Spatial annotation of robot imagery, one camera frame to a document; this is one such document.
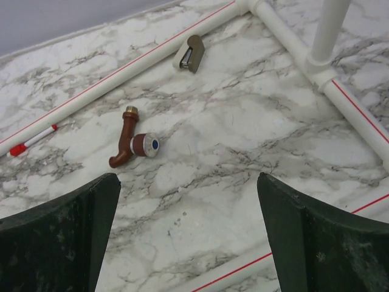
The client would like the white PVC pipe frame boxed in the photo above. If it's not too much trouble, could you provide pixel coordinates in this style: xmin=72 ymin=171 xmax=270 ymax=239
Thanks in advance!
xmin=1 ymin=1 xmax=388 ymax=291

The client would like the red white marker pen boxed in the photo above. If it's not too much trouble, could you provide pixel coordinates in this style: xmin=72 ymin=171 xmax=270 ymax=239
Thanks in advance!
xmin=7 ymin=124 xmax=58 ymax=157

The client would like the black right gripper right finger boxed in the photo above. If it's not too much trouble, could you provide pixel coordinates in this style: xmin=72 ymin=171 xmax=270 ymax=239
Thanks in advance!
xmin=257 ymin=172 xmax=388 ymax=291

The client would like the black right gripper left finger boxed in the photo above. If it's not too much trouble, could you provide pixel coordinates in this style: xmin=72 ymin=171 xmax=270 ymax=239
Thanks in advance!
xmin=1 ymin=173 xmax=121 ymax=291

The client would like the brown water faucet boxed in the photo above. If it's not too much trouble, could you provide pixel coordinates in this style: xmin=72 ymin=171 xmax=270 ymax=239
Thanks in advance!
xmin=109 ymin=106 xmax=160 ymax=169

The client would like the beige stapler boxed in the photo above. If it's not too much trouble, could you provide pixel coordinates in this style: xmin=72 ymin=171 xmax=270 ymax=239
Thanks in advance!
xmin=173 ymin=35 xmax=205 ymax=74

